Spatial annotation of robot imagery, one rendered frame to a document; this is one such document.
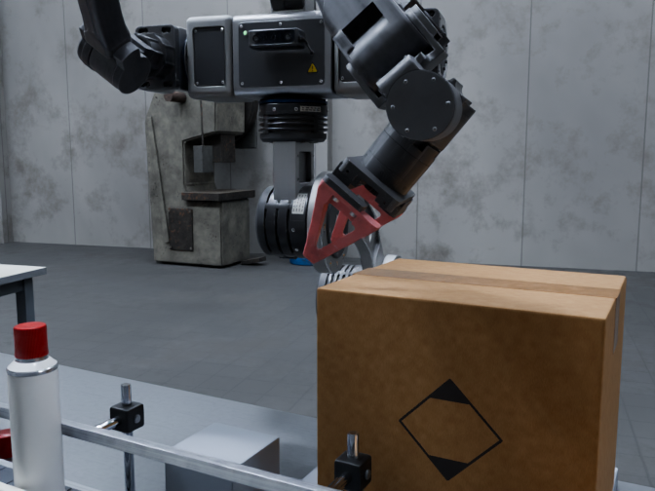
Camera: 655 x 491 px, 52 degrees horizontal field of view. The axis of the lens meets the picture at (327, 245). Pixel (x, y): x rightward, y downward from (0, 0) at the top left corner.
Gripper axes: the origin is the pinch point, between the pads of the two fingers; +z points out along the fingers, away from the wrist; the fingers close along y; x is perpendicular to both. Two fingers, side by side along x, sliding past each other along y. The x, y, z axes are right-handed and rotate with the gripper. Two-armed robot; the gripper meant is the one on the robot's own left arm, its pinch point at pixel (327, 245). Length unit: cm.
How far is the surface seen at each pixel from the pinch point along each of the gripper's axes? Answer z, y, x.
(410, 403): 7.6, -1.8, 17.3
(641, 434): 47, -251, 135
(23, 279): 147, -161, -109
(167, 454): 26.2, 7.3, 1.7
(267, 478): 18.4, 9.7, 10.9
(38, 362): 28.4, 8.2, -15.0
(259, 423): 40, -31, 6
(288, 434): 36.4, -28.3, 10.5
